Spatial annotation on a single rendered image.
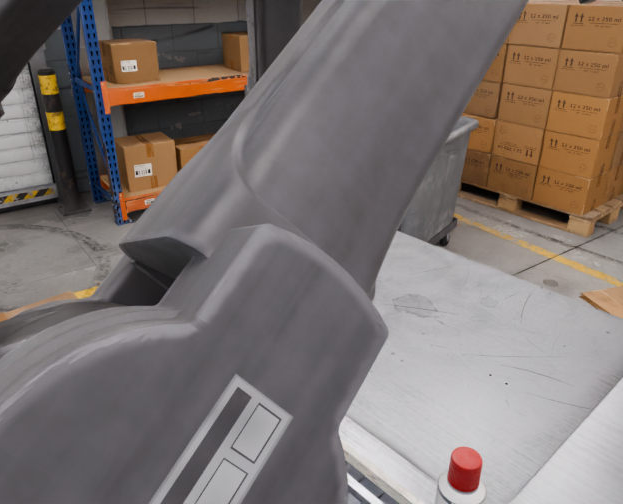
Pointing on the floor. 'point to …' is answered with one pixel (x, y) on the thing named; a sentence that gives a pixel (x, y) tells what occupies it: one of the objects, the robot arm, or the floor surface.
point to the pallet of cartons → (562, 115)
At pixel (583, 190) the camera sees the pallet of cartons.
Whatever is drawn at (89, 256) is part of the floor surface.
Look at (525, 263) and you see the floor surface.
